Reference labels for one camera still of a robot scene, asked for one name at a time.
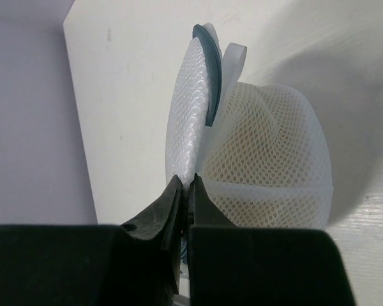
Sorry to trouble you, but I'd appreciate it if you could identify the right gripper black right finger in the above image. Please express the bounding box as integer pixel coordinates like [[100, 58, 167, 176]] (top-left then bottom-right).
[[187, 177, 356, 305]]

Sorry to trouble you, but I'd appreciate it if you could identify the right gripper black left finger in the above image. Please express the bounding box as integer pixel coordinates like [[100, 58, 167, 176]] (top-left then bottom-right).
[[0, 177, 183, 305]]

